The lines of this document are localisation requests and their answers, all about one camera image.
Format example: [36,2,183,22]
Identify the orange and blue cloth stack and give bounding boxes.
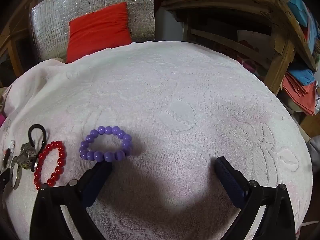
[282,67,318,115]

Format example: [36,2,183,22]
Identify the blue folded cloth stack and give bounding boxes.
[287,0,313,28]

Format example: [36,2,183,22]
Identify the black hair tie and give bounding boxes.
[28,124,48,155]

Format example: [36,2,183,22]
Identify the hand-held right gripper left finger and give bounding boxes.
[29,162,113,240]

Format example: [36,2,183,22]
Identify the purple bead bracelet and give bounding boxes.
[79,126,132,162]

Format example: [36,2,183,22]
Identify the red bead bracelet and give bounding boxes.
[33,141,67,190]

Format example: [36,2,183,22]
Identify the red cushion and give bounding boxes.
[66,2,132,64]

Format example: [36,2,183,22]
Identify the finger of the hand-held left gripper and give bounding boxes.
[0,167,12,194]

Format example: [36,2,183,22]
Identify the metal key bunch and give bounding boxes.
[10,142,42,189]

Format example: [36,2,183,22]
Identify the white embossed blanket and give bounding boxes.
[0,41,314,240]

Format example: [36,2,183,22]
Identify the white bead bracelet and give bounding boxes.
[4,140,17,165]

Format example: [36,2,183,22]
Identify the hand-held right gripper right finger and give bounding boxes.
[215,156,297,240]

